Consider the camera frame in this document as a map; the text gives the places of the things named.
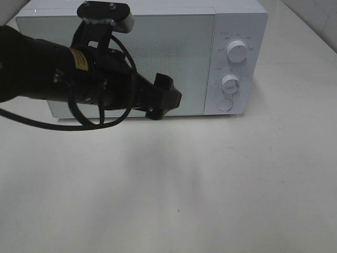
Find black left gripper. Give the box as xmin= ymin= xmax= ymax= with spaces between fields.
xmin=71 ymin=25 xmax=182 ymax=120

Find white microwave door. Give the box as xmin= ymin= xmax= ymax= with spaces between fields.
xmin=16 ymin=14 xmax=215 ymax=115

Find round white door button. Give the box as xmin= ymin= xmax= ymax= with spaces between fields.
xmin=216 ymin=99 xmax=234 ymax=112

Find white timer knob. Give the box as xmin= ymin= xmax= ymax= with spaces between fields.
xmin=221 ymin=74 xmax=240 ymax=94

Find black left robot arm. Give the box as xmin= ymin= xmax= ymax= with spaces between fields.
xmin=1 ymin=25 xmax=182 ymax=120

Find upper white power knob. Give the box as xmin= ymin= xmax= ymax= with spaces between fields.
xmin=226 ymin=39 xmax=248 ymax=63

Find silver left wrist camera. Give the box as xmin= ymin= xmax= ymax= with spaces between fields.
xmin=77 ymin=1 xmax=134 ymax=33

